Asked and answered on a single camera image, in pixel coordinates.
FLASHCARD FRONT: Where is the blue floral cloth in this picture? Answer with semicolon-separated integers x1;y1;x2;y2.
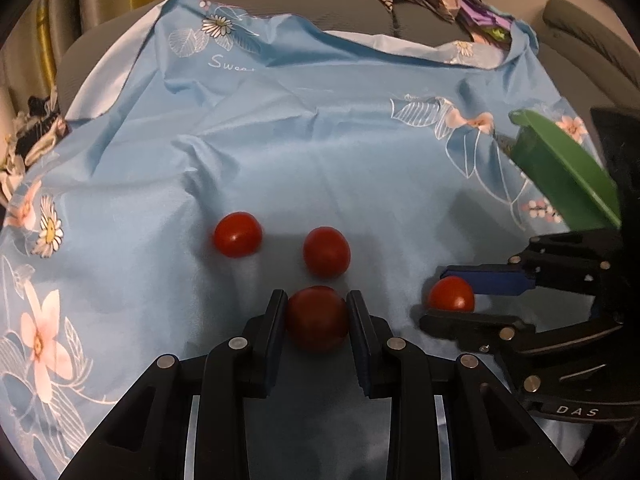
1;0;596;479

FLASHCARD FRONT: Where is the cherry tomato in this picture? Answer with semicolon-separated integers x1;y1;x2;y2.
426;276;475;312
303;226;352;280
286;286;348;356
213;211;262;258

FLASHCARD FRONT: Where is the cluttered side pile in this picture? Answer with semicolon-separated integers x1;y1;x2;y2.
1;87;70;207

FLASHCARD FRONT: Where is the purple clothing pile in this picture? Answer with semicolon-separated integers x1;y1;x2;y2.
457;0;513;50

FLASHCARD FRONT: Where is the grey sofa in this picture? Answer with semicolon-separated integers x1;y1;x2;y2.
55;0;640;126

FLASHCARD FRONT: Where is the green plastic bowl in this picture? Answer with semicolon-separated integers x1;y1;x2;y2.
509;110;622;231

